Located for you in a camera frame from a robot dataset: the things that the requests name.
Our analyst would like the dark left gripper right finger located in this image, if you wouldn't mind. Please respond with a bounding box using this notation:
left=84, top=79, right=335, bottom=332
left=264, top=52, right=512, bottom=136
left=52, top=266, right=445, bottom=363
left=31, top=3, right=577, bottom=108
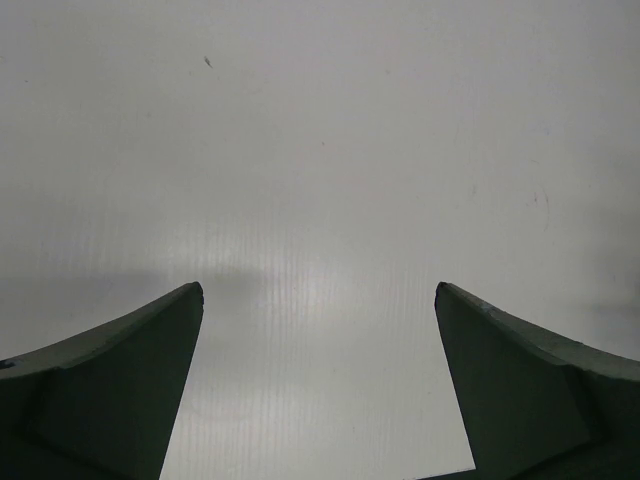
left=434, top=282, right=639, bottom=479

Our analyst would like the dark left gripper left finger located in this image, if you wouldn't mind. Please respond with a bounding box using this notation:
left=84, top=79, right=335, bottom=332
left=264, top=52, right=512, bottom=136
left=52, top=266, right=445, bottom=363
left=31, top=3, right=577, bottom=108
left=1, top=282, right=204, bottom=479

